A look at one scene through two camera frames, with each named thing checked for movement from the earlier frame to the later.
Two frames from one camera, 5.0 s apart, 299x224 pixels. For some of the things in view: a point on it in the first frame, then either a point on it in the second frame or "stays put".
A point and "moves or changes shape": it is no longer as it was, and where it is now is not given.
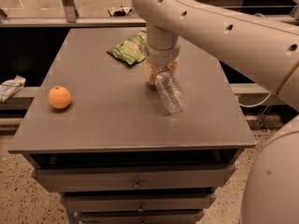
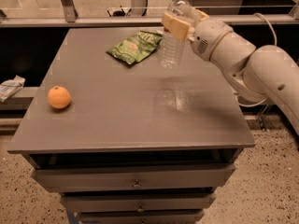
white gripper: [161, 57] -> [209, 37]
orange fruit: [59, 97] stays put
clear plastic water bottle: [171, 93] moves or changes shape
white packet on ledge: [9, 86] stays put
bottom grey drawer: [140, 217] stays put
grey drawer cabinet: [100, 135] stays put
